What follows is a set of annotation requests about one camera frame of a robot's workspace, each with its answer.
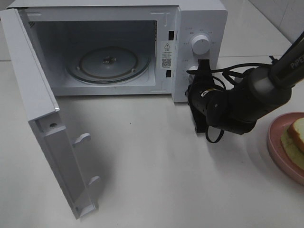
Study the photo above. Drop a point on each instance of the pink round plate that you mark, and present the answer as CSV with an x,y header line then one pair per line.
x,y
276,149

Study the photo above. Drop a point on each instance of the white microwave door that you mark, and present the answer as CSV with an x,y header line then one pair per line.
x,y
43,112

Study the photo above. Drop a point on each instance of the glass microwave turntable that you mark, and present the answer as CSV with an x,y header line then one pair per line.
x,y
107,65

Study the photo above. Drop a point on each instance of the white microwave oven body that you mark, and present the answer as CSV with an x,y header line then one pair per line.
x,y
68,27

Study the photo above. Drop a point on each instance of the white warning label sticker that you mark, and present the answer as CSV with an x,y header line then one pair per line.
x,y
166,55

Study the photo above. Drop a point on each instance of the lower white timer knob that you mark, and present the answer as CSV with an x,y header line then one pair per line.
x,y
192,69

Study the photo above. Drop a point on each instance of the upper white power knob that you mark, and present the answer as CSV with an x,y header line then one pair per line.
x,y
200,44

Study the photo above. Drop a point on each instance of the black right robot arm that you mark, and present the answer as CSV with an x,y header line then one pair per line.
x,y
232,99

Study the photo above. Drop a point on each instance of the white bread sandwich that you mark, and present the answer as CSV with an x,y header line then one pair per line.
x,y
292,141

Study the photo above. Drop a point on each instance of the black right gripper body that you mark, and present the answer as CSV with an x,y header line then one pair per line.
x,y
203,80

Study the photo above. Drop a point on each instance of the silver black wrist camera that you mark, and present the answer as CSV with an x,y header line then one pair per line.
x,y
199,119

